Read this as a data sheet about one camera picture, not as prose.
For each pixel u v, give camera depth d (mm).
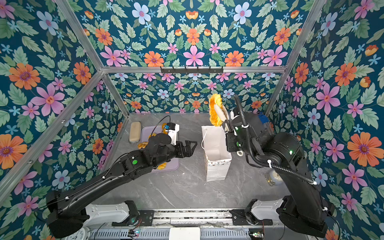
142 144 961
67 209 383
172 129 583
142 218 729
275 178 822
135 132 1041
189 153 575
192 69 927
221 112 596
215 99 618
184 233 654
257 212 605
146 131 1088
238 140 386
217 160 663
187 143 580
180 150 566
